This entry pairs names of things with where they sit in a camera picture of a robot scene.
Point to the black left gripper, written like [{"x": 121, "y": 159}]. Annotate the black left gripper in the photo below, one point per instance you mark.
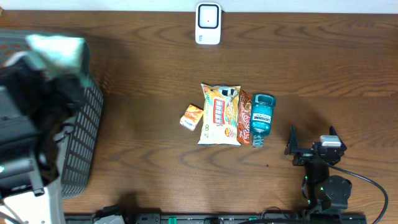
[{"x": 61, "y": 86}]

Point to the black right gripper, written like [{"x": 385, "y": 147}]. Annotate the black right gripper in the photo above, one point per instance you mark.
[{"x": 292, "y": 145}]

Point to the teal snack packet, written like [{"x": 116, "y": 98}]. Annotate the teal snack packet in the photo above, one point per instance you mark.
[{"x": 61, "y": 54}]

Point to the blue mouthwash bottle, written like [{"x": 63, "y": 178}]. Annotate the blue mouthwash bottle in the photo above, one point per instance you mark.
[{"x": 261, "y": 118}]

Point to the orange Toppo snack box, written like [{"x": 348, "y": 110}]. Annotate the orange Toppo snack box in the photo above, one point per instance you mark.
[{"x": 245, "y": 108}]

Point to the small orange candy box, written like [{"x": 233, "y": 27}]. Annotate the small orange candy box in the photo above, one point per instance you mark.
[{"x": 191, "y": 117}]

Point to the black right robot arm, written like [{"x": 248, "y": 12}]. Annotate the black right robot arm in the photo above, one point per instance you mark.
[{"x": 325, "y": 192}]

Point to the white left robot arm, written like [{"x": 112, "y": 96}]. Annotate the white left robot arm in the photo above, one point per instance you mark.
[{"x": 49, "y": 130}]

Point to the grey plastic shopping basket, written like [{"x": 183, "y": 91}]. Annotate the grey plastic shopping basket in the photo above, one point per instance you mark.
[{"x": 51, "y": 108}]

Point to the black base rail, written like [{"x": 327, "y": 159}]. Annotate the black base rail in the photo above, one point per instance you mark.
[{"x": 156, "y": 218}]

